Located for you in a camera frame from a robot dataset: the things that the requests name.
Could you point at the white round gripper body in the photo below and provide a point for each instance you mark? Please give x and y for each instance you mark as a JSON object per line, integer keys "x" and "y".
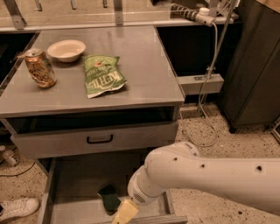
{"x": 139, "y": 192}

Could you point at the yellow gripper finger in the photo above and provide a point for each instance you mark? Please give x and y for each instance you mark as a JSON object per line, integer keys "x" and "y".
{"x": 127, "y": 210}

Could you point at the green and yellow sponge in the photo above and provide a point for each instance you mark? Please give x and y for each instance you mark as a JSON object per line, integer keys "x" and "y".
{"x": 109, "y": 199}

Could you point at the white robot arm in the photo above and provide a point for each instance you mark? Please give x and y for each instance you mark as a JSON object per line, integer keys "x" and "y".
{"x": 254, "y": 182}

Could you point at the grey open lower drawer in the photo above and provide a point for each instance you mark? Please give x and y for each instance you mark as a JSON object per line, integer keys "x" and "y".
{"x": 71, "y": 193}

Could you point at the grey drawer cabinet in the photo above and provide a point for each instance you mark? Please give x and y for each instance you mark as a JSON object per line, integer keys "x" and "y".
{"x": 120, "y": 95}

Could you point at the grey upper drawer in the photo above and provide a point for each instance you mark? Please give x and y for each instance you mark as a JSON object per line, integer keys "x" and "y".
{"x": 52, "y": 144}

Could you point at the white sneaker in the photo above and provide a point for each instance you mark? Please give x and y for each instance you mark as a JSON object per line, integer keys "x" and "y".
{"x": 18, "y": 208}

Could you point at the green chip bag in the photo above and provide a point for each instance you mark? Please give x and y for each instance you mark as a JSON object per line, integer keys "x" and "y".
{"x": 102, "y": 75}

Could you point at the small can on floor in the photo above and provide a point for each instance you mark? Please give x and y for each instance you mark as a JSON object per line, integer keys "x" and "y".
{"x": 11, "y": 158}

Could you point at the white ceramic bowl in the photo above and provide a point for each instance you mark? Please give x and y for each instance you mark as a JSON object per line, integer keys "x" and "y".
{"x": 66, "y": 50}

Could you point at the gold soda can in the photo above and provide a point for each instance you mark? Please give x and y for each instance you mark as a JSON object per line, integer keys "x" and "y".
{"x": 40, "y": 68}

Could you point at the white power adapter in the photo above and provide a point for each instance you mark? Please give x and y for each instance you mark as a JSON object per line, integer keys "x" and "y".
{"x": 204, "y": 17}

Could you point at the black drawer handle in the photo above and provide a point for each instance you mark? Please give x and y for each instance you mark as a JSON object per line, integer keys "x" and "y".
{"x": 100, "y": 139}

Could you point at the grey wall bracket block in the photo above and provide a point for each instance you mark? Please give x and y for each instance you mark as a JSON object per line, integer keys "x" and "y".
{"x": 198, "y": 84}

